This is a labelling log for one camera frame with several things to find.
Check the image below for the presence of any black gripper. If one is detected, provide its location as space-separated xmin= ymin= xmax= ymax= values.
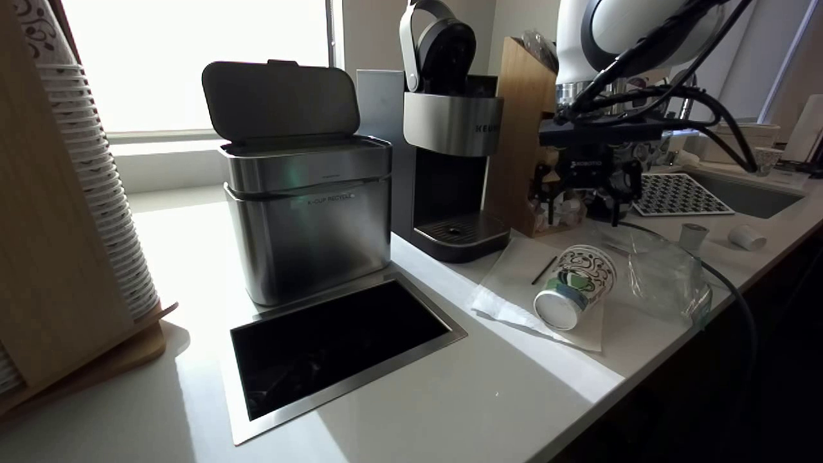
xmin=533 ymin=117 xmax=648 ymax=233

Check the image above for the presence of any printed white paper cup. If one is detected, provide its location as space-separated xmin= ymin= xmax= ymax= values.
xmin=531 ymin=242 xmax=621 ymax=335

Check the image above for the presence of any tall stack of paper cups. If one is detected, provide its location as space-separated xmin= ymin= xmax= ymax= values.
xmin=11 ymin=0 xmax=164 ymax=326

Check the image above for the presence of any black stir stick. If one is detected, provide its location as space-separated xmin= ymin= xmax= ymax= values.
xmin=531 ymin=254 xmax=561 ymax=288

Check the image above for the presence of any wooden condiment organizer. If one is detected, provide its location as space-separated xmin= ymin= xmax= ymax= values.
xmin=482 ymin=35 xmax=594 ymax=240

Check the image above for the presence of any small white plastic cup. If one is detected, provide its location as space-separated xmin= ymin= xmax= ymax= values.
xmin=679 ymin=221 xmax=709 ymax=257

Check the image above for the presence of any black silver coffee machine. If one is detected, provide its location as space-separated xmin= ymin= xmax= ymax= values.
xmin=392 ymin=0 xmax=515 ymax=265

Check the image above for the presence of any small white roll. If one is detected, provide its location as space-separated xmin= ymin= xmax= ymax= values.
xmin=729 ymin=227 xmax=769 ymax=254

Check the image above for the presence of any steel sink basin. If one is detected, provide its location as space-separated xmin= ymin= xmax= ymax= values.
xmin=685 ymin=163 xmax=808 ymax=221

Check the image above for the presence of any translucent plastic container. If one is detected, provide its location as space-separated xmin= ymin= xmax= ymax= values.
xmin=352 ymin=67 xmax=407 ymax=145

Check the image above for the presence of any white slanted container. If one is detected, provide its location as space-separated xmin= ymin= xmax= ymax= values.
xmin=783 ymin=89 xmax=823 ymax=167

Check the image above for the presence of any steel framed counter waste opening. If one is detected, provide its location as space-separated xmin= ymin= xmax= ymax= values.
xmin=226 ymin=270 xmax=470 ymax=449

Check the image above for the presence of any stainless steel lidded bin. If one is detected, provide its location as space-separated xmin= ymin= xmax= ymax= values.
xmin=201 ymin=56 xmax=397 ymax=311

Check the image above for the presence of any bright window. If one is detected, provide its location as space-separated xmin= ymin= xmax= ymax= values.
xmin=61 ymin=0 xmax=338 ymax=140

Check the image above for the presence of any wooden cup holder stand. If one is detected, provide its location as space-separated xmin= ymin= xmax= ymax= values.
xmin=0 ymin=0 xmax=181 ymax=420

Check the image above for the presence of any black cable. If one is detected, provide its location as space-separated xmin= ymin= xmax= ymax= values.
xmin=615 ymin=216 xmax=761 ymax=407

